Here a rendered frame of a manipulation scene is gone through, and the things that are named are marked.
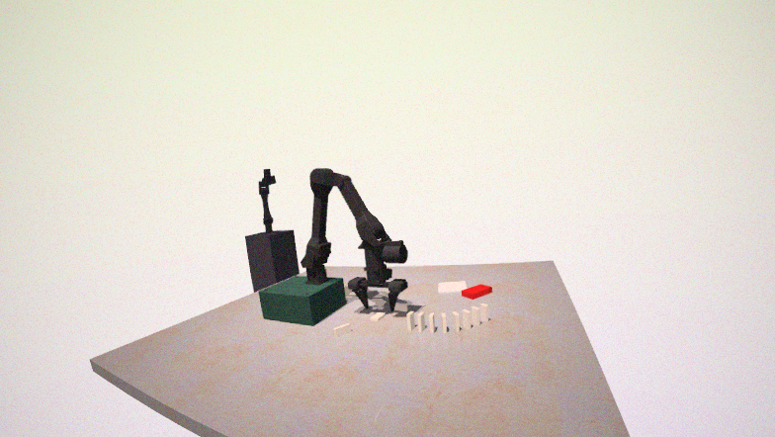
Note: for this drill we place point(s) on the red rectangular block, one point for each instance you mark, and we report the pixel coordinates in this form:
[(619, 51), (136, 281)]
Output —
[(476, 291)]

